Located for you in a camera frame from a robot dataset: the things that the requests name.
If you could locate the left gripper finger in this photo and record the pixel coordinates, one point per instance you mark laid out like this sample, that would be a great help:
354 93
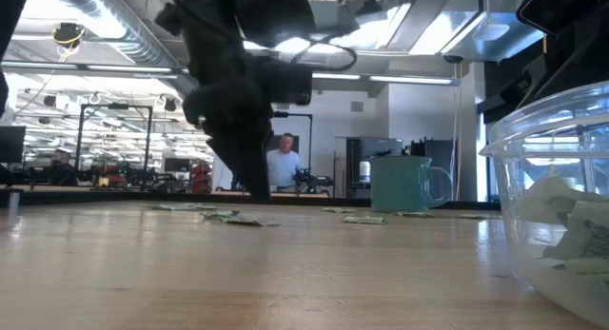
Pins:
247 163

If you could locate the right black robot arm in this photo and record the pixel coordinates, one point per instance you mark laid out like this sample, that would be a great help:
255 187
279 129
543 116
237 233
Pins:
561 11

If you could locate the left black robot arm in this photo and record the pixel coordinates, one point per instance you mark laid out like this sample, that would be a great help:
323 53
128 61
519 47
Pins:
214 35

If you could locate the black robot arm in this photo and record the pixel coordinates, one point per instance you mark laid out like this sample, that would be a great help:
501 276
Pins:
311 180

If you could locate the clear plastic bin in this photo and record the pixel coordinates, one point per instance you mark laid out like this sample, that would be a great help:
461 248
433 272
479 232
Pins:
523 254

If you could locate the red cart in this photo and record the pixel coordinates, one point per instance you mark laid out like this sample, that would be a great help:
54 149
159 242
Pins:
201 178

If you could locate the dark storage cabinet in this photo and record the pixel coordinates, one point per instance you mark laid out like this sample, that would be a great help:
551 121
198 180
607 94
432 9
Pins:
352 168

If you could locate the white plastic jar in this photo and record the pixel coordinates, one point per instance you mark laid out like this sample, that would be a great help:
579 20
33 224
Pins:
365 172

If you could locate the teal enamel mug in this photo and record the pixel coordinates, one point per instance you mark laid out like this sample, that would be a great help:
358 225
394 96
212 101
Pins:
399 185

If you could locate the long ceiling light bar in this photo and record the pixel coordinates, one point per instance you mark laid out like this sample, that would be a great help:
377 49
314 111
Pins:
404 79

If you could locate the black equipment rack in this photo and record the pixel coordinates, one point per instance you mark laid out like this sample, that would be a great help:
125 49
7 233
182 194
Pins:
440 151

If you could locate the black monitor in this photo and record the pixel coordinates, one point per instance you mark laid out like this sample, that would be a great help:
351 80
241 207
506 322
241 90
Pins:
12 144

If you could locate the black gantry frame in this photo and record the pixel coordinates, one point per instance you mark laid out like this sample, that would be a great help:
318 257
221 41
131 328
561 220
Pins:
295 114
114 106

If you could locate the black aluminium table frame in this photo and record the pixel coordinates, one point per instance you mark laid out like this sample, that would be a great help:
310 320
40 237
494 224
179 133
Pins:
95 198

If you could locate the dome security camera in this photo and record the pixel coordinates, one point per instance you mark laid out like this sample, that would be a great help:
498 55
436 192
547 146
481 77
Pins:
453 59

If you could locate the silver frame post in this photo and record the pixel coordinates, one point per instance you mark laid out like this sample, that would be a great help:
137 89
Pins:
13 204

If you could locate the large sheet-metal duct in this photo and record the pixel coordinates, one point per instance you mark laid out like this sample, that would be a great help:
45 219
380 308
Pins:
466 30

